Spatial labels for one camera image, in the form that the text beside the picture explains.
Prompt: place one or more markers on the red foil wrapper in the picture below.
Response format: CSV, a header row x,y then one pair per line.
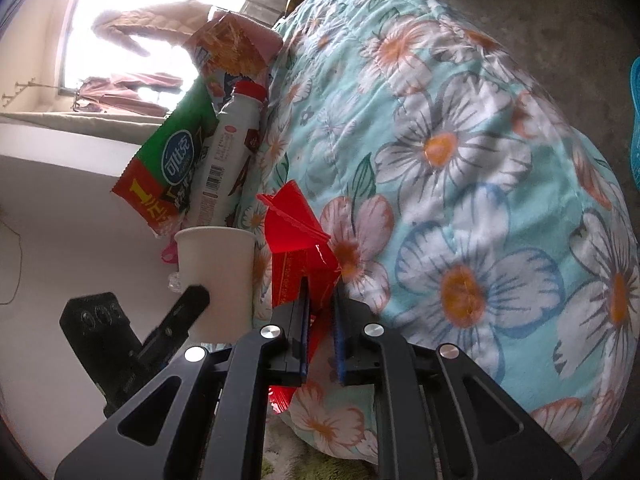
x,y
295,240

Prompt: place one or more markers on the crumpled clear plastic wrap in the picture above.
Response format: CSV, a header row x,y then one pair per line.
x,y
176,281

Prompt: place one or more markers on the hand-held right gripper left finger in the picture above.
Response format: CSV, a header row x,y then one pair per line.
x,y
303,320

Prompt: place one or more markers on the green fluffy rug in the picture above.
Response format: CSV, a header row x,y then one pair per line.
x,y
320,466

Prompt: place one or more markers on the red and green snack bag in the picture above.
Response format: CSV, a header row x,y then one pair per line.
x,y
170,155

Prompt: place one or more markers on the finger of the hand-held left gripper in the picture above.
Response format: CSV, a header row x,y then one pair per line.
x,y
190,302

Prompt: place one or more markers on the blue plastic basket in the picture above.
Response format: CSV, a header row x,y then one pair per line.
x,y
636,120

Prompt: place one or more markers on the hanging beige jacket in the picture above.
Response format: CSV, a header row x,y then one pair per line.
x,y
160,22

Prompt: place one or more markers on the white paper cup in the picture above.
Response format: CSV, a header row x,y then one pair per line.
x,y
220,265

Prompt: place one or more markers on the white plastic bottle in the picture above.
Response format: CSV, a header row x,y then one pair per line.
x,y
225,160

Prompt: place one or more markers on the hanging pink clothes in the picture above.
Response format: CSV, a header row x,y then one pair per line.
x,y
125,97

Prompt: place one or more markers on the orange snack bag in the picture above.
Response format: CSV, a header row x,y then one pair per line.
x,y
235,45

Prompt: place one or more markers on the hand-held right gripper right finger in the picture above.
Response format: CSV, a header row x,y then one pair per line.
x,y
341,345

